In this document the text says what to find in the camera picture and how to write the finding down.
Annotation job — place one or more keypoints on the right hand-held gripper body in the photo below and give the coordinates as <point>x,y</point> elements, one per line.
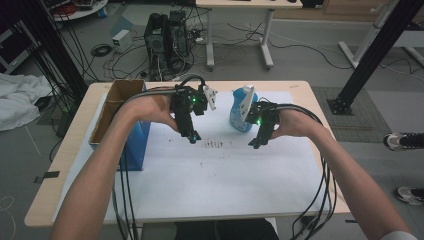
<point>266,115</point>

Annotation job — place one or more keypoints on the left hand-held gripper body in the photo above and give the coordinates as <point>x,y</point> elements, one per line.
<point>186,100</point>

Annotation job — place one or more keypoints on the blue bottle with white cap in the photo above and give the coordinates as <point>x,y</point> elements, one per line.
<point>237,110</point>

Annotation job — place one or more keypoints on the blue cardboard box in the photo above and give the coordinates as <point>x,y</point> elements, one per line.
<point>138,146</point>

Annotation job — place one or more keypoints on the person's right hand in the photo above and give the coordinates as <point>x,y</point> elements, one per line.
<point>296,123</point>

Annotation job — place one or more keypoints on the person's left hand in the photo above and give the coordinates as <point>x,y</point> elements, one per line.
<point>153,108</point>

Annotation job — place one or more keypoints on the white paper sheet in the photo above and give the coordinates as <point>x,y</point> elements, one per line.
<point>233,183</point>

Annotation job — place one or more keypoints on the black computer tower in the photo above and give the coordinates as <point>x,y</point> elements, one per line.
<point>178,33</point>
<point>156,40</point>

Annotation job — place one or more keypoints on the small white device box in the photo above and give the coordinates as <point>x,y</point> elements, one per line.
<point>120,40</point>

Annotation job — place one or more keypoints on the grey floor mat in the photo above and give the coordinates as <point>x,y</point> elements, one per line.
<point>363,113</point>

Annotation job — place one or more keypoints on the person's dark clothing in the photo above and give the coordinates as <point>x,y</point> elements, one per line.
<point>226,230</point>

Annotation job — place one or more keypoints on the white desk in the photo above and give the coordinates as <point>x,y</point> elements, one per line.
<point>246,3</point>

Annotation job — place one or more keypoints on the round white table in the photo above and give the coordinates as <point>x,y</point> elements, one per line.
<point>83,13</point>

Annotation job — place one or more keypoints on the black tape strip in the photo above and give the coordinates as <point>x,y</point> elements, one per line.
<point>47,176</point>

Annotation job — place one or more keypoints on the white cloth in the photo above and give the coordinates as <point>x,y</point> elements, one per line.
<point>20,100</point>

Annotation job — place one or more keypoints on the white metal stand frame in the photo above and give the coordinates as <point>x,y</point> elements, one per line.
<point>366,40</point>

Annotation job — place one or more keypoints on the black metal post with base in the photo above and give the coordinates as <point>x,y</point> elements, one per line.
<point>376,50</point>

